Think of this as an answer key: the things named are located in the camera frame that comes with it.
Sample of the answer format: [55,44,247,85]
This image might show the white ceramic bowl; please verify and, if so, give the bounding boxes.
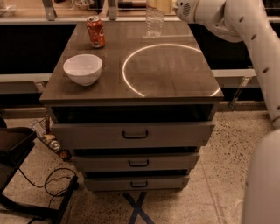
[63,54,102,86]

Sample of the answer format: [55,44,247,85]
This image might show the black floor cable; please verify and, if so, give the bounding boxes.
[18,166,79,208]

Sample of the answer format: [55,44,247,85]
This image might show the orange soda can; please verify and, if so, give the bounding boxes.
[86,16,105,48]

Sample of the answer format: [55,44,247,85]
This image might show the top grey drawer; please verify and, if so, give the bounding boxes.
[52,122,214,150]

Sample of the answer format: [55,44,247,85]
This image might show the grey drawer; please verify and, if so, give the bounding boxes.
[72,153,200,172]
[52,122,214,150]
[84,175,189,192]

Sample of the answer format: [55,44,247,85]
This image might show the snack items on floor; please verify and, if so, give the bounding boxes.
[30,113,71,161]

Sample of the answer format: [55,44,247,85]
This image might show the black chair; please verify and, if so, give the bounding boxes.
[0,119,78,224]

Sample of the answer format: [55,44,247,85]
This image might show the metal railing with posts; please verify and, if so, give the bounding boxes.
[0,0,280,25]

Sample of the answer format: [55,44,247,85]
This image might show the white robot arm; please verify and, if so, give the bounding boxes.
[150,0,280,224]

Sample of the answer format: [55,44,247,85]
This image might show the bottom grey drawer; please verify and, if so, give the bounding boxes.
[84,175,189,192]

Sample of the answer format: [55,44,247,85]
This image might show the clear plastic water bottle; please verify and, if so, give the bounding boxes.
[146,0,165,38]

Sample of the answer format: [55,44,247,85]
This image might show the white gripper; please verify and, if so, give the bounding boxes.
[154,0,200,24]

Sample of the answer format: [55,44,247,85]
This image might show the middle grey drawer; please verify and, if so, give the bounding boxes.
[72,153,200,172]

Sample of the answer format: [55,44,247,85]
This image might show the grey drawer cabinet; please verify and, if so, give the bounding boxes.
[40,22,223,179]

